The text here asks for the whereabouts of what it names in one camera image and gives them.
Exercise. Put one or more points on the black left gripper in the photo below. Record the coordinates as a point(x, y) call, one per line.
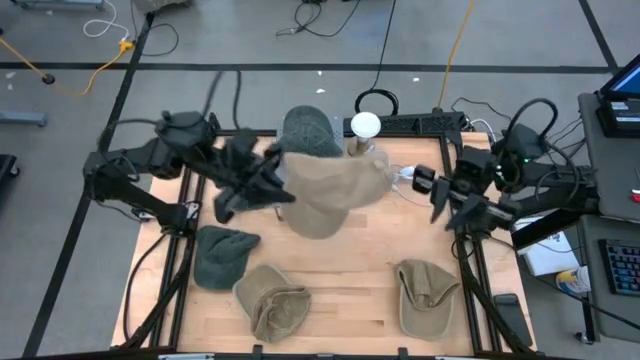
point(245, 170)

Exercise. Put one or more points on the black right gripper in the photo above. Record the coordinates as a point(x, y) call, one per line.
point(475, 200)

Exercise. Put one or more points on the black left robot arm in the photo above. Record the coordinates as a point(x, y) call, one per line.
point(130, 195)

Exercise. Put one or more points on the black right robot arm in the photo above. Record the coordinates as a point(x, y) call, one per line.
point(560, 180)

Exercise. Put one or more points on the black power strip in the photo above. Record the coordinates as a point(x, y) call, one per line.
point(425, 121)

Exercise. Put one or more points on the black support bar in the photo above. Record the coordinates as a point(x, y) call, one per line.
point(545, 230)

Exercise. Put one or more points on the white mushroom lamp brass base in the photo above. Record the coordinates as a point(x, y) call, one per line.
point(365, 124)

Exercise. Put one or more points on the white box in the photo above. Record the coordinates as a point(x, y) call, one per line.
point(550, 260)

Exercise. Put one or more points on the black phone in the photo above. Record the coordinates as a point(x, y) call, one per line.
point(512, 320)

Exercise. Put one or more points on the white canister yellow blue label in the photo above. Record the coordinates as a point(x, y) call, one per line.
point(572, 281)

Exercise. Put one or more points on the black table clamp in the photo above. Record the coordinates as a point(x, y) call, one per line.
point(257, 351)
point(403, 352)

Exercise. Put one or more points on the grey desk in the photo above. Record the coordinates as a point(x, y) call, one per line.
point(615, 170)
point(620, 320)

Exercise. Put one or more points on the black keyboard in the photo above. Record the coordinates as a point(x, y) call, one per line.
point(622, 267)

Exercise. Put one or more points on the small red object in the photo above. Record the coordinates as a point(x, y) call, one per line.
point(636, 196)

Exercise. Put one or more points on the black laptop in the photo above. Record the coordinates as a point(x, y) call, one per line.
point(620, 125)

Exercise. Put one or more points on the black desk caster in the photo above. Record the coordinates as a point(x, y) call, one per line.
point(585, 338)

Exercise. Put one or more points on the beige grey floor object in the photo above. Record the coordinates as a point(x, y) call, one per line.
point(160, 4)

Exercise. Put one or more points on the black round floor foot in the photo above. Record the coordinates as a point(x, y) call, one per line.
point(48, 78)

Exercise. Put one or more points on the grey metal furniture foot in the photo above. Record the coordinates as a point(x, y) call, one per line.
point(22, 119)

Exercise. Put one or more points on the grey metal cart base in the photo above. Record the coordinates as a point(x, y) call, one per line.
point(60, 4)

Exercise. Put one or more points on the black aluminium table frame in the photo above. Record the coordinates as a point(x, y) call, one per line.
point(451, 136)

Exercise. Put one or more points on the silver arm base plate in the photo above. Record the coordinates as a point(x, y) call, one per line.
point(193, 210)

